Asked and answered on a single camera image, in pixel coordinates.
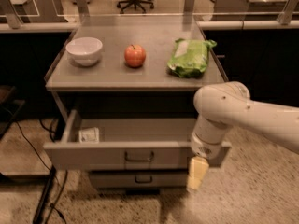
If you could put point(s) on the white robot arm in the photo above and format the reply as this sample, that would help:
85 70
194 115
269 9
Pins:
223 106

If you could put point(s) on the green snack bag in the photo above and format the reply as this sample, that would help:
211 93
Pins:
190 57

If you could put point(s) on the white packet in drawer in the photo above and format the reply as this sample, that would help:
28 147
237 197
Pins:
90 135

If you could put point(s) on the grey drawer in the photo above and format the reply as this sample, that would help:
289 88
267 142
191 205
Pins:
124 144
138 180

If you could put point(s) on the red apple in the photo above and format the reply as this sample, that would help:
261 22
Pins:
134 56

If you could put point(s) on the grey bottom drawer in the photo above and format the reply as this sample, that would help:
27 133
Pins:
138 180

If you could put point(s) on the black floor bar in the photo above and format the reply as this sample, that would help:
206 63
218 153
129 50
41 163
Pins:
47 181

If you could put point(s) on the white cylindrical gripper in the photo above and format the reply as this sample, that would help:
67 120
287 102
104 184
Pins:
202 148

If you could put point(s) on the grey drawer cabinet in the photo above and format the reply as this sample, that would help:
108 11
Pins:
110 89

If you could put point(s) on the white ceramic bowl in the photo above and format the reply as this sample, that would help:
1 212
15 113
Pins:
84 51

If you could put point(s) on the grey top drawer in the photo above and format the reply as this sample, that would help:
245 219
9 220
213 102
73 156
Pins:
124 144

